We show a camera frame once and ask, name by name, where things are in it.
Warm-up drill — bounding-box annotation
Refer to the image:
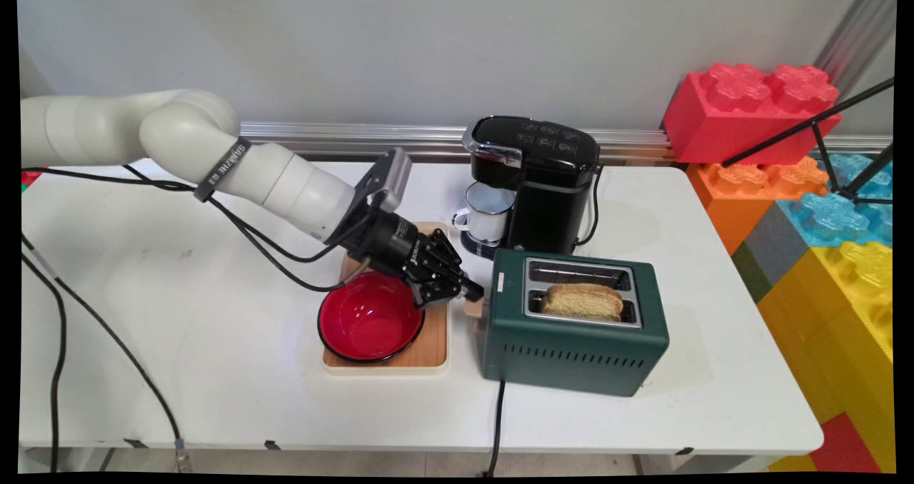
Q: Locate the aluminium post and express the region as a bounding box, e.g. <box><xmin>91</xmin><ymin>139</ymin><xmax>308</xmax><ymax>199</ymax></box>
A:
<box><xmin>813</xmin><ymin>0</ymin><xmax>898</xmax><ymax>101</ymax></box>

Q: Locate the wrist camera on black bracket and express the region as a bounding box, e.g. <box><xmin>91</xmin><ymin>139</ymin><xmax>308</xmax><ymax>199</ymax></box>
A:
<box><xmin>353</xmin><ymin>148</ymin><xmax>414</xmax><ymax>215</ymax></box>

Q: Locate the toast bread slice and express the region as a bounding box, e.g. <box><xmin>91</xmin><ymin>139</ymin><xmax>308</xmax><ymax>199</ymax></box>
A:
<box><xmin>539</xmin><ymin>283</ymin><xmax>626</xmax><ymax>323</ymax></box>

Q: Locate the big green toy brick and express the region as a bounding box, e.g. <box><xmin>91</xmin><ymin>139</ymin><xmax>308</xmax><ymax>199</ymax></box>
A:
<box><xmin>731</xmin><ymin>241</ymin><xmax>776</xmax><ymax>304</ymax></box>

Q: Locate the flat red toy brick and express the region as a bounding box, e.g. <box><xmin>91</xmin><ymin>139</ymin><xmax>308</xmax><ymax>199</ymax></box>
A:
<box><xmin>810</xmin><ymin>412</ymin><xmax>883</xmax><ymax>475</ymax></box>

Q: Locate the big red toy brick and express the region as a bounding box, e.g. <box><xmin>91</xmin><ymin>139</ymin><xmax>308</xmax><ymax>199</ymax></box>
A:
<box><xmin>662</xmin><ymin>62</ymin><xmax>844</xmax><ymax>166</ymax></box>

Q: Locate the black coffee machine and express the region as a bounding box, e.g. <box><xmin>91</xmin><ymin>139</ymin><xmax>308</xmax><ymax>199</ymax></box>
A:
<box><xmin>461</xmin><ymin>115</ymin><xmax>603</xmax><ymax>261</ymax></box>

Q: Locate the white enamel mug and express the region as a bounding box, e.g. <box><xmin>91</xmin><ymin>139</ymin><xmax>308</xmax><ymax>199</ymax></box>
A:
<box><xmin>452</xmin><ymin>181</ymin><xmax>517</xmax><ymax>246</ymax></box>

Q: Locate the black tripod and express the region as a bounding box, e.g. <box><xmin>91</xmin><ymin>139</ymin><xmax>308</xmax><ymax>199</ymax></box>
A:
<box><xmin>720</xmin><ymin>76</ymin><xmax>896</xmax><ymax>207</ymax></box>

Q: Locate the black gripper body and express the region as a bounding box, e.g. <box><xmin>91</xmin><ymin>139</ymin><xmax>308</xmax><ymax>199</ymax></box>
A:
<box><xmin>361</xmin><ymin>211</ymin><xmax>438</xmax><ymax>286</ymax></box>

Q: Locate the red bowl with black rim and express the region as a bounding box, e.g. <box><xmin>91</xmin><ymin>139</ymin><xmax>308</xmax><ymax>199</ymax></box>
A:
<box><xmin>316</xmin><ymin>270</ymin><xmax>427</xmax><ymax>365</ymax></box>

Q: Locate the big yellow toy brick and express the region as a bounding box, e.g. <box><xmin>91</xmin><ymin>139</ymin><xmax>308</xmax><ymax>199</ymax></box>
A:
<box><xmin>756</xmin><ymin>241</ymin><xmax>896</xmax><ymax>475</ymax></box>

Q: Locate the thick black cable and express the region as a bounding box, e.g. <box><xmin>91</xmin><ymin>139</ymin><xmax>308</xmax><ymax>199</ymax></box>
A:
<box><xmin>21</xmin><ymin>254</ymin><xmax>69</xmax><ymax>473</ymax></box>
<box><xmin>21</xmin><ymin>233</ymin><xmax>190</xmax><ymax>472</ymax></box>

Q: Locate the black coffee machine power cable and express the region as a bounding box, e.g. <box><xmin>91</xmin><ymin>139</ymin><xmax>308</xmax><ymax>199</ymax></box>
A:
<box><xmin>576</xmin><ymin>166</ymin><xmax>605</xmax><ymax>248</ymax></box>

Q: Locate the dark green toaster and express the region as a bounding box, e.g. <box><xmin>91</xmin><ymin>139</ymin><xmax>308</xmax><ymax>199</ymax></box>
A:
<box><xmin>481</xmin><ymin>248</ymin><xmax>671</xmax><ymax>398</ymax></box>

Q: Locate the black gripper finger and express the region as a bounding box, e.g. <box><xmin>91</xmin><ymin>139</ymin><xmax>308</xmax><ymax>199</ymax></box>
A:
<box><xmin>427</xmin><ymin>229</ymin><xmax>486</xmax><ymax>302</ymax></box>
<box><xmin>412</xmin><ymin>276</ymin><xmax>473</xmax><ymax>311</ymax></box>

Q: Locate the big blue toy brick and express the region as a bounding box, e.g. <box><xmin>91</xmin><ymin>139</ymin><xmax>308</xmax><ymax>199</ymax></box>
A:
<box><xmin>778</xmin><ymin>152</ymin><xmax>895</xmax><ymax>250</ymax></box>

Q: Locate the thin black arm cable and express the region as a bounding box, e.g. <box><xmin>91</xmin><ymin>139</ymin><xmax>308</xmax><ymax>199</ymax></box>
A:
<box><xmin>21</xmin><ymin>163</ymin><xmax>373</xmax><ymax>293</ymax></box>

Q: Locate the black velcro strap with print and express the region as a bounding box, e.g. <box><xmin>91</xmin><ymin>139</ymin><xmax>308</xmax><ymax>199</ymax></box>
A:
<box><xmin>194</xmin><ymin>137</ymin><xmax>251</xmax><ymax>203</ymax></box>

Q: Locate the wooden cutting board white rim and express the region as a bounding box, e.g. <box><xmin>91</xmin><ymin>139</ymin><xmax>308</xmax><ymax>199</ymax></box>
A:
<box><xmin>321</xmin><ymin>221</ymin><xmax>451</xmax><ymax>377</ymax></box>

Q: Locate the aluminium rail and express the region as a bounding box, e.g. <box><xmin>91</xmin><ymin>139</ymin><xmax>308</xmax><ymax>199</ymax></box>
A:
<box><xmin>239</xmin><ymin>121</ymin><xmax>895</xmax><ymax>165</ymax></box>

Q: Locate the big orange toy brick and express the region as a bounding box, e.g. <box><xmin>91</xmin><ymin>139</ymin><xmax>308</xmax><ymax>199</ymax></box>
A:
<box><xmin>686</xmin><ymin>156</ymin><xmax>830</xmax><ymax>257</ymax></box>

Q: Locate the black toaster power cable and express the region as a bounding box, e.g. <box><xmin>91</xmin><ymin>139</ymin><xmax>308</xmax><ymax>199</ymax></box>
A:
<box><xmin>484</xmin><ymin>380</ymin><xmax>507</xmax><ymax>478</ymax></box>

